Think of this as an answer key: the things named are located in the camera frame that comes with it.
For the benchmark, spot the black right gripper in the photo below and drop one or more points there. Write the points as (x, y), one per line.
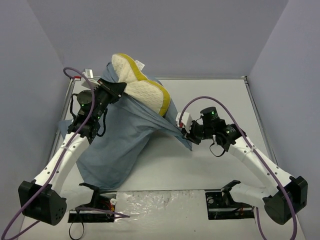
(192, 133)

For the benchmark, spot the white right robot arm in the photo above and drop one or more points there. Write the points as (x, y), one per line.
(281, 195)

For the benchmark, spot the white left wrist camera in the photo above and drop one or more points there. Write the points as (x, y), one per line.
(88, 80)

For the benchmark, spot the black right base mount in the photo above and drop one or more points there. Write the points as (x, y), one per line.
(220, 209)

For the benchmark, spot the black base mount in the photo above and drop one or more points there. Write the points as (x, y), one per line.
(220, 209)
(106, 201)

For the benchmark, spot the blue striped pillowcase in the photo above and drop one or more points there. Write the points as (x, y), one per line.
(130, 123)

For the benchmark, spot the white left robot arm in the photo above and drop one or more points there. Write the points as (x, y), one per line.
(43, 199)

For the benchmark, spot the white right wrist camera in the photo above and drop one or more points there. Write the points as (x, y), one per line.
(184, 121)

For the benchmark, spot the cream pillow with yellow edge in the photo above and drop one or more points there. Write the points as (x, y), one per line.
(139, 86)

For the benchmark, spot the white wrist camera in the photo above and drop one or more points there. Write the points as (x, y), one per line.
(184, 121)
(88, 80)

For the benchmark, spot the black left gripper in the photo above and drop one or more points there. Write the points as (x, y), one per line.
(110, 89)

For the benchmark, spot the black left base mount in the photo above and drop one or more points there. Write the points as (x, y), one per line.
(106, 201)

